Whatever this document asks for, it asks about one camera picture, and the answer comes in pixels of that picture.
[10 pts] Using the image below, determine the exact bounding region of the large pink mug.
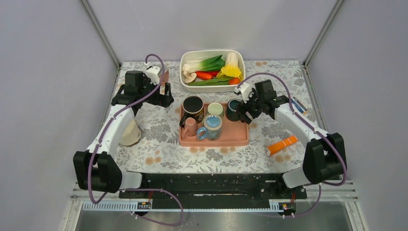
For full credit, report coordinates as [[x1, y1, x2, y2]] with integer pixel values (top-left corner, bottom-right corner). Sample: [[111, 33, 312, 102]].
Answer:
[[156, 64, 169, 85]]

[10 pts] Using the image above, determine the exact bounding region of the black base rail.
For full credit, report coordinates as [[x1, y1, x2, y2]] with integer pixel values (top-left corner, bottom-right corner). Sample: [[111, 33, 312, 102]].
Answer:
[[119, 173, 307, 209]]

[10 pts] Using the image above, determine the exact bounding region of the light green mug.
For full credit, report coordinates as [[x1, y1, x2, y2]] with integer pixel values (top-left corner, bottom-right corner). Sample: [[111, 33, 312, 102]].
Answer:
[[207, 102, 224, 119]]

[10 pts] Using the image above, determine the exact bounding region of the pink rectangular tray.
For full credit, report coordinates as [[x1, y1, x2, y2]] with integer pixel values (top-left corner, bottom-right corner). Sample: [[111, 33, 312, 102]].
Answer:
[[178, 103, 250, 147]]

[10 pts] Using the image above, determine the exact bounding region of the mushroom toy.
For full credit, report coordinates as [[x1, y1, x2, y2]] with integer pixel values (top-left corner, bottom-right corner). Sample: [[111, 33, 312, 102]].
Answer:
[[183, 72, 197, 84]]

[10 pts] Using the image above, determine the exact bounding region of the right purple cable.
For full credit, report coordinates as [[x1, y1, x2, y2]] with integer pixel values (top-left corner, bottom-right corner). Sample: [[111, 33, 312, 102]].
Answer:
[[236, 72, 347, 219]]

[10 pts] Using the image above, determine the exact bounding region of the blue patterned mug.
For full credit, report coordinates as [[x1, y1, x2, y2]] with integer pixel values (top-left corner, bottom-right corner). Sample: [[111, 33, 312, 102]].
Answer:
[[196, 115, 223, 141]]

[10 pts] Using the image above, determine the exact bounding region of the floral tablecloth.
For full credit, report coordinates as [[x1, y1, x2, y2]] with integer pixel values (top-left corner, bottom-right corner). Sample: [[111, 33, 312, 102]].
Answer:
[[115, 61, 317, 173]]

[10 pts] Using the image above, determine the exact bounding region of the green bok choy toy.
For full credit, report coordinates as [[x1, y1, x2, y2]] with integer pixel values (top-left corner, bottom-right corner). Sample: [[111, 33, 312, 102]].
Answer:
[[182, 55, 225, 73]]

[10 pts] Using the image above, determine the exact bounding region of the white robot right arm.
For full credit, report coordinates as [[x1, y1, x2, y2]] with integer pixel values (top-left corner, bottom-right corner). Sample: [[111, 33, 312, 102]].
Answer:
[[234, 80, 346, 198]]

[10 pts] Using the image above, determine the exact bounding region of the black mug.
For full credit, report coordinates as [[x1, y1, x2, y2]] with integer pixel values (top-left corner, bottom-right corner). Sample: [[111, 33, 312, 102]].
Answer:
[[179, 96, 204, 128]]

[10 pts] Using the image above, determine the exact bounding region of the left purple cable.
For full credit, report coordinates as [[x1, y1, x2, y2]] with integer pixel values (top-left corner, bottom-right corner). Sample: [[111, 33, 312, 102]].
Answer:
[[87, 53, 185, 227]]

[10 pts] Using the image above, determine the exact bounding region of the orange blue box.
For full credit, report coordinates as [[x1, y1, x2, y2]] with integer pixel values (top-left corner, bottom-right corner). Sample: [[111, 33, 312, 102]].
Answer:
[[293, 97, 308, 115]]

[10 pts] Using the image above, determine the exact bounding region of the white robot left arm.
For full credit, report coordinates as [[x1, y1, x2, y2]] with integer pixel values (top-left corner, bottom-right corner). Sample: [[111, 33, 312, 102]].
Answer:
[[73, 66, 174, 198]]

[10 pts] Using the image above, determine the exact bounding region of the purple cable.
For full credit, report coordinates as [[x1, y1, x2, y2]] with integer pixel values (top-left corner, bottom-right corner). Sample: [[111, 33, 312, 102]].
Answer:
[[87, 53, 185, 227], [236, 72, 347, 219]]

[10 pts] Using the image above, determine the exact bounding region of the orange white marker box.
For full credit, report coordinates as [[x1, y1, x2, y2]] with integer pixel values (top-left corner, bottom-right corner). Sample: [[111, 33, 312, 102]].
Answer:
[[268, 135, 298, 156]]

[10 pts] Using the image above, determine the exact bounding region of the small pink mug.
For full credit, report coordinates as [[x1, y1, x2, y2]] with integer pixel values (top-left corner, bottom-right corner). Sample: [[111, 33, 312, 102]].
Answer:
[[181, 117, 198, 138]]

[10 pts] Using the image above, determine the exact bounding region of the dark teal mug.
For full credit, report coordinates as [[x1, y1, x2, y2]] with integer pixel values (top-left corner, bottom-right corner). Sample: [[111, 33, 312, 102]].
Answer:
[[226, 99, 241, 122]]

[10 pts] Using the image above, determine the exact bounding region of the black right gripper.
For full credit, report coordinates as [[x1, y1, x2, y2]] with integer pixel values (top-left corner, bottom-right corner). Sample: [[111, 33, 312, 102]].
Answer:
[[235, 88, 264, 125]]

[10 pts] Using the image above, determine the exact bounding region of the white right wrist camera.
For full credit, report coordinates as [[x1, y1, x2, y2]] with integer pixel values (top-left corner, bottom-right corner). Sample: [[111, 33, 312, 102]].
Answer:
[[234, 82, 256, 103]]

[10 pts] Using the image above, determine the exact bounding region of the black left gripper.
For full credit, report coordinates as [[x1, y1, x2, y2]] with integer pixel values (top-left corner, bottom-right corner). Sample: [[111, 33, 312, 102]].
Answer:
[[139, 76, 173, 107]]

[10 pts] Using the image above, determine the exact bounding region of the yellow napa cabbage toy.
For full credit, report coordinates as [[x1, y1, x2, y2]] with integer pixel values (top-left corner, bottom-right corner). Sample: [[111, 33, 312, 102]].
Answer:
[[216, 52, 243, 81]]

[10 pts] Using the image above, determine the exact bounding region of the white rectangular basin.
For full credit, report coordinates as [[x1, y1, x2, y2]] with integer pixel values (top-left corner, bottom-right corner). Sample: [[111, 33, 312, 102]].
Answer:
[[179, 49, 246, 93]]

